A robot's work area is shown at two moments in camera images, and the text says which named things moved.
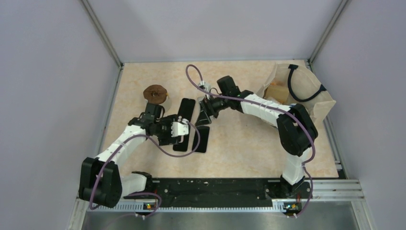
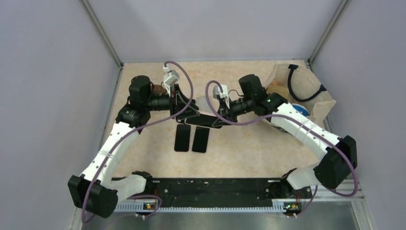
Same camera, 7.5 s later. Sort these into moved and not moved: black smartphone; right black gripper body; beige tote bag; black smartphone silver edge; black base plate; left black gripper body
Moved: right black gripper body; left black gripper body
Not moved: black base plate; black smartphone silver edge; black smartphone; beige tote bag
